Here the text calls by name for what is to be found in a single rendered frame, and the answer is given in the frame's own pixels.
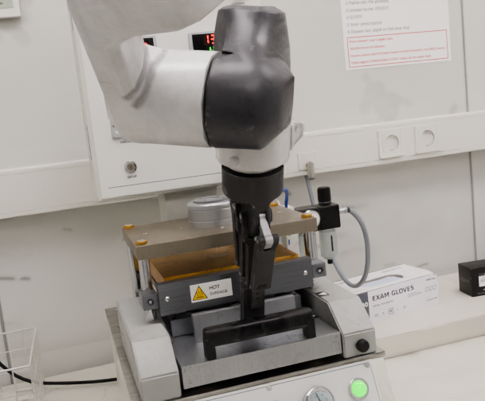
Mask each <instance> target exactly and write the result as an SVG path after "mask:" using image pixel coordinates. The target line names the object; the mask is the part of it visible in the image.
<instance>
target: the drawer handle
mask: <svg viewBox="0 0 485 401"><path fill-rule="evenodd" d="M295 329H303V335H304V336H306V337H307V338H313V337H316V333H315V319H314V318H313V312H312V310H311V309H310V308H309V307H301V308H297V309H293V310H286V311H282V312H278V313H270V314H266V315H263V316H259V317H251V318H247V319H243V320H239V321H231V322H228V323H224V324H219V325H212V326H208V327H205V328H204V329H203V330H202V335H203V337H202V340H203V347H204V354H205V357H206V358H207V360H215V359H217V355H216V349H215V347H217V346H221V345H227V344H232V343H236V342H239V341H246V340H250V339H254V338H258V337H265V336H269V335H272V334H277V333H283V332H287V331H292V330H295Z"/></svg>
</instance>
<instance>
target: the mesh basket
mask: <svg viewBox="0 0 485 401"><path fill-rule="evenodd" d="M30 329H34V335H33V343H32V347H28V348H31V352H30V357H29V364H28V363H27V357H26V352H25V359H26V366H21V367H17V368H14V366H13V361H12V356H11V352H13V351H18V350H22V349H24V350H26V349H27V348H25V343H24V338H23V332H22V331H26V330H30ZM16 332H22V340H23V345H24V348H21V349H17V350H12V351H10V343H9V338H8V333H16ZM36 332H37V327H33V328H28V329H20V330H15V331H11V332H6V333H0V335H4V334H6V335H7V340H8V345H9V351H8V352H9V353H10V358H11V363H12V368H10V369H5V370H1V371H0V372H7V373H2V374H0V375H4V374H8V371H12V375H13V380H14V389H15V391H8V392H4V393H0V395H1V398H0V401H1V399H8V398H11V397H15V399H14V401H15V400H16V399H17V401H22V400H27V399H20V400H18V396H19V395H17V392H18V391H22V390H26V389H30V392H29V393H25V394H21V395H27V394H29V398H28V400H30V399H33V398H34V401H36V400H37V401H45V389H46V385H43V381H45V373H44V369H43V363H42V358H41V349H40V344H39V339H38V334H37V333H36ZM36 341H37V342H38V343H37V342H36ZM35 345H36V346H35ZM34 349H35V351H34ZM36 350H37V351H36ZM2 353H6V352H0V354H2ZM33 354H34V355H33ZM35 354H36V356H35ZM32 355H33V356H32ZM38 355H39V356H38ZM34 359H35V360H34ZM36 359H38V360H36ZM31 360H32V362H31ZM39 360H40V361H39ZM33 364H34V366H33V367H32V365H33ZM35 364H36V365H35ZM38 364H39V365H38ZM30 366H31V368H30ZM28 367H29V368H28ZM21 368H27V369H23V370H19V371H14V370H17V369H21ZM34 369H35V371H34ZM36 369H38V370H36ZM39 369H40V371H39ZM25 370H28V375H29V372H30V377H31V382H32V387H31V383H30V387H28V388H24V389H20V390H18V389H17V384H16V379H15V377H14V372H20V371H25ZM31 371H32V374H31ZM42 371H43V372H42ZM38 373H39V375H38ZM33 374H34V376H33ZM35 374H36V375H35ZM40 374H41V375H42V376H41V375H40ZM32 376H33V378H32ZM43 376H44V377H43ZM30 377H29V379H30ZM36 378H38V380H36ZM39 378H40V380H39ZM34 380H35V382H34ZM42 380H43V381H42ZM38 383H39V385H38ZM35 384H36V386H35ZM41 384H42V385H41ZM33 385H34V386H33ZM0 388H1V392H2V385H1V380H0ZM31 388H32V389H33V392H31ZM42 388H43V390H42ZM36 389H38V390H37V391H36ZM34 390H35V391H34ZM11 392H15V394H16V395H14V396H10V397H5V398H2V395H3V394H7V393H11ZM31 393H33V397H32V398H30V394H31ZM40 393H42V394H40ZM43 393H44V395H43ZM35 395H36V397H35ZM39 398H40V400H39ZM42 398H43V399H42Z"/></svg>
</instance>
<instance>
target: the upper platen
mask: <svg viewBox="0 0 485 401"><path fill-rule="evenodd" d="M297 257H299V254H297V253H295V252H294V251H291V250H289V249H287V248H286V247H284V246H283V244H278V246H277V248H276V254H275V260H274V262H275V261H280V260H285V259H293V258H297ZM150 266H151V277H152V283H153V285H154V287H155V283H157V282H165V281H170V280H175V279H179V278H187V277H192V276H196V275H201V274H209V273H213V272H218V271H227V270H231V269H236V268H240V267H238V266H237V265H236V264H235V249H234V245H229V246H224V247H215V248H210V249H205V250H200V251H191V252H187V253H182V254H177V255H168V256H163V257H158V258H153V259H150ZM155 288H156V287H155Z"/></svg>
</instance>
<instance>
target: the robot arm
mask: <svg viewBox="0 0 485 401"><path fill-rule="evenodd" d="M66 1H67V6H68V9H69V12H70V14H71V16H72V19H73V21H74V23H75V26H76V29H77V31H78V33H79V35H80V39H81V40H82V43H83V45H84V48H85V51H86V53H87V55H88V59H89V60H90V62H91V65H92V68H93V70H94V73H95V74H96V78H97V80H98V82H99V84H100V87H101V90H102V92H103V94H104V100H105V105H106V109H107V113H108V119H109V120H110V121H111V123H112V125H113V126H114V127H115V129H116V130H117V131H118V132H119V134H120V136H121V137H122V139H123V140H124V141H129V142H136V143H151V144H163V145H174V146H195V147H206V148H212V147H214V148H216V159H217V160H218V161H219V163H220V164H221V184H222V192H223V193H224V194H225V195H226V196H227V197H228V199H229V203H230V208H231V213H232V222H233V241H234V249H235V264H236V265H237V266H238V267H240V270H239V275H240V276H241V277H242V278H240V295H241V320H243V319H247V318H251V317H259V316H263V315H264V292H265V290H267V289H270V288H271V283H272V272H273V267H274V260H275V254H276V248H277V246H278V243H279V241H280V237H279V236H278V234H277V233H276V234H271V232H270V223H271V222H272V209H271V208H270V207H269V205H270V204H271V203H272V202H273V201H274V200H275V199H276V198H278V197H279V196H280V195H281V193H282V192H283V190H284V164H285V163H287V160H288V159H289V157H290V150H292V149H293V147H294V145H295V144H296V143H297V142H298V141H299V140H300V139H301V138H302V137H303V131H304V123H303V122H301V121H298V120H294V119H291V116H292V109H293V99H294V84H295V77H294V76H293V74H292V72H291V47H290V41H289V36H288V30H287V19H286V13H284V12H283V11H282V10H279V9H278V8H276V7H274V6H242V5H228V6H223V7H222V8H220V9H219V10H218V11H217V20H216V25H215V30H214V39H213V51H202V50H184V49H161V48H157V47H154V46H151V45H146V44H144V40H143V35H150V34H156V33H169V32H177V31H180V30H182V29H184V28H186V27H188V26H190V25H192V24H195V23H197V22H199V21H200V20H202V19H203V18H204V17H205V16H207V15H208V14H209V13H210V12H211V11H213V10H214V9H215V8H216V7H218V6H219V5H220V4H221V3H222V2H223V1H224V0H66Z"/></svg>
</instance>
